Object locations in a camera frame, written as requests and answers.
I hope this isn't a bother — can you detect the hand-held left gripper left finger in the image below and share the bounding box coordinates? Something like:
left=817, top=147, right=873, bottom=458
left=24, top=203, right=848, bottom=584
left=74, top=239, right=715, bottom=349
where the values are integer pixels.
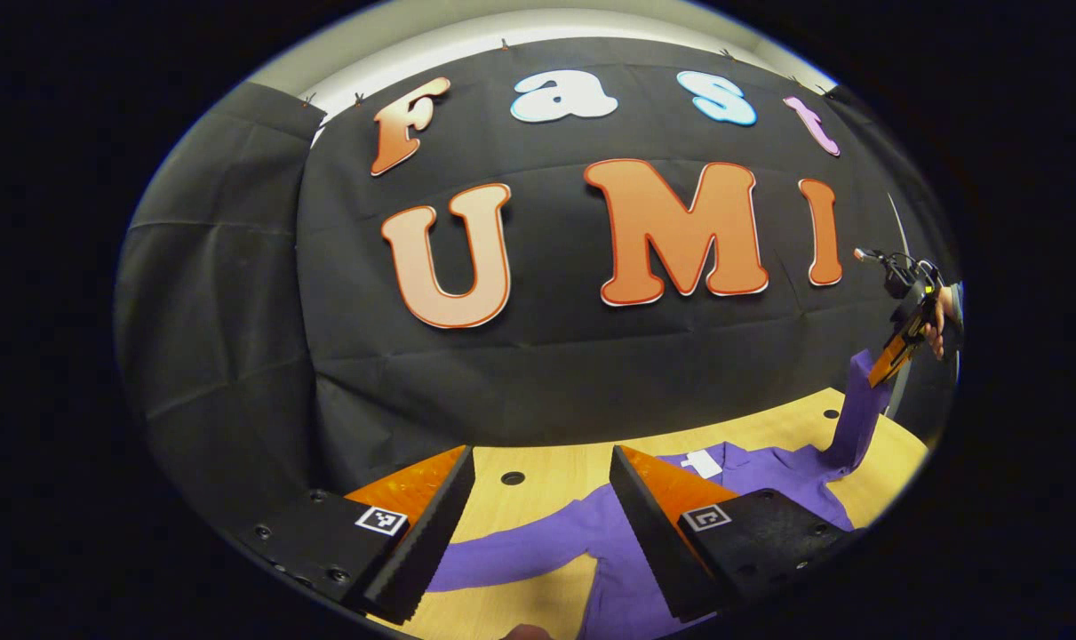
left=235, top=444, right=477, bottom=626

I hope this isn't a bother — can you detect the purple shirt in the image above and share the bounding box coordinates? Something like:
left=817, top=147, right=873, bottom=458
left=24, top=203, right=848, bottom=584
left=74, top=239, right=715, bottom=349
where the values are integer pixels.
left=426, top=349, right=896, bottom=640

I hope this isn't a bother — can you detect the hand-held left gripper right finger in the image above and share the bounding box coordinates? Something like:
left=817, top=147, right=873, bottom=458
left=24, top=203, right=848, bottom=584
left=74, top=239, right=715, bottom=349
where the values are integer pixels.
left=609, top=444, right=859, bottom=622

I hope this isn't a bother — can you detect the black backdrop cloth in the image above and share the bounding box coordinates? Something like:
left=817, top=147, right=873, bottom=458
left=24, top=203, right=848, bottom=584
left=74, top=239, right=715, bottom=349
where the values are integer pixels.
left=114, top=36, right=961, bottom=527

